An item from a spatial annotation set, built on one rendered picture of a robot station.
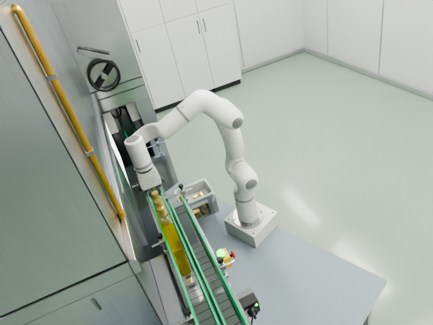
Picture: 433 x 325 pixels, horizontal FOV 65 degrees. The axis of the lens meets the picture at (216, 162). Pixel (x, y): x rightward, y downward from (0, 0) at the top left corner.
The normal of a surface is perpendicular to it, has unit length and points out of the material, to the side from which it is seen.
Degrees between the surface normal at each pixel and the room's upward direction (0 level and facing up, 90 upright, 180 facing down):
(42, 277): 90
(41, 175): 90
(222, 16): 90
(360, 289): 0
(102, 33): 90
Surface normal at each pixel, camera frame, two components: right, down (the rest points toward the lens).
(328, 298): -0.20, -0.80
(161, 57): 0.37, 0.48
